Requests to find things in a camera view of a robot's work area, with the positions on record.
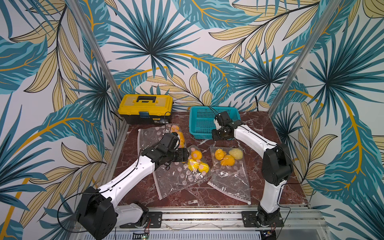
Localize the dotted zip-top bag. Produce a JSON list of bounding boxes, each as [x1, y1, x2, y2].
[[137, 124, 181, 154], [153, 145, 211, 200]]

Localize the clear zip-top bag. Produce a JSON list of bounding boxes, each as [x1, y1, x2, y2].
[[208, 147, 251, 205]]

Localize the yellow fruits in middle bag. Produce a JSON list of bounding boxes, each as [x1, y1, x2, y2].
[[188, 150, 210, 174]]

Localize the right aluminium frame post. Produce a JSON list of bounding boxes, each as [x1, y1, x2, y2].
[[268, 0, 341, 116]]

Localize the left aluminium frame post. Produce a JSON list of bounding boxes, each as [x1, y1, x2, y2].
[[67, 0, 122, 102]]

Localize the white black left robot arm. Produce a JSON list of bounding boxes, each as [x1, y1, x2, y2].
[[77, 133, 189, 240]]

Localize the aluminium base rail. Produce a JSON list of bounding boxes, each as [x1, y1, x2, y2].
[[106, 205, 332, 240]]

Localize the teal plastic basket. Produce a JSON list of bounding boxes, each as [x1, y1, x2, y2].
[[189, 106, 241, 140]]

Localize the yellow black toolbox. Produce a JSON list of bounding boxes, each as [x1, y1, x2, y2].
[[118, 94, 173, 125]]

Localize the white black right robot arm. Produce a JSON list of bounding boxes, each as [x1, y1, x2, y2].
[[212, 112, 294, 228]]

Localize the yellow fruit in right bag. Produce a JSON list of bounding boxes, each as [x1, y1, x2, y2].
[[215, 149, 227, 161]]

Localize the orange fruits in left bag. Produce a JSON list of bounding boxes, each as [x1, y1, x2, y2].
[[171, 125, 185, 148]]

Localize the aluminium frame post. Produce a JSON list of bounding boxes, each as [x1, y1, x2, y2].
[[268, 0, 341, 116], [67, 0, 122, 102]]

